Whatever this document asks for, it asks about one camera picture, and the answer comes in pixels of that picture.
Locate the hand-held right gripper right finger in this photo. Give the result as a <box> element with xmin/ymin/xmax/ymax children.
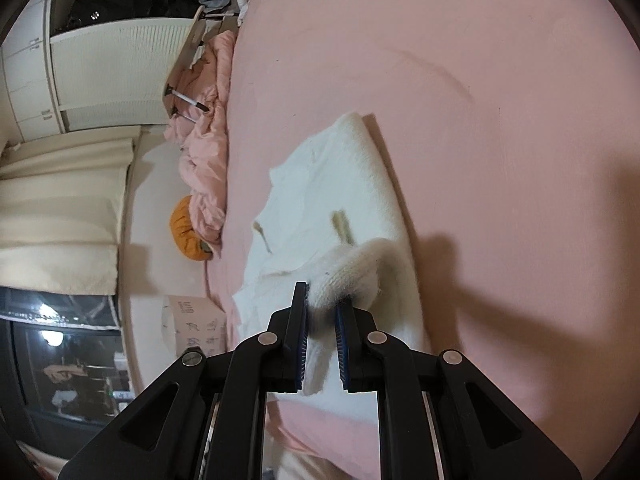
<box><xmin>334</xmin><ymin>300</ymin><xmax>583</xmax><ymax>480</ymax></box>

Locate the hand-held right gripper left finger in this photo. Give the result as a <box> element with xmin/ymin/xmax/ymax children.
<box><xmin>57</xmin><ymin>281</ymin><xmax>311</xmax><ymax>480</ymax></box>

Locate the white fluffy cardigan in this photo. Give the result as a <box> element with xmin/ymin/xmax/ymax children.
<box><xmin>232</xmin><ymin>111</ymin><xmax>433</xmax><ymax>397</ymax></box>

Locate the white paper bag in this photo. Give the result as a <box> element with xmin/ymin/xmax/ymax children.
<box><xmin>162</xmin><ymin>296</ymin><xmax>231</xmax><ymax>353</ymax></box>

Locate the orange pillow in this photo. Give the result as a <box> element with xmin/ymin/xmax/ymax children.
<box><xmin>169</xmin><ymin>195</ymin><xmax>213</xmax><ymax>262</ymax></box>

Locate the pink duvet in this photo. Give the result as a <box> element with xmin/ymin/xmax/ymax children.
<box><xmin>164</xmin><ymin>30</ymin><xmax>237</xmax><ymax>258</ymax></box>

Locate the dark window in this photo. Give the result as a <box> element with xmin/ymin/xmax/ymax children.
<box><xmin>0</xmin><ymin>287</ymin><xmax>133</xmax><ymax>426</ymax></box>

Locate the cream curtain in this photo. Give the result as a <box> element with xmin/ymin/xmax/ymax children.
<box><xmin>0</xmin><ymin>135</ymin><xmax>141</xmax><ymax>296</ymax></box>

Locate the pink bed sheet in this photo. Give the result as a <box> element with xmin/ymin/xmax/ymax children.
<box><xmin>202</xmin><ymin>0</ymin><xmax>640</xmax><ymax>471</ymax></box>

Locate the folding bed table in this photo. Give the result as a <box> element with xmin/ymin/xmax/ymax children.
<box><xmin>162</xmin><ymin>7</ymin><xmax>211</xmax><ymax>123</ymax></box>

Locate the white wardrobe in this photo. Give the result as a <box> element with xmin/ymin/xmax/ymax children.
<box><xmin>0</xmin><ymin>0</ymin><xmax>201</xmax><ymax>136</ymax></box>

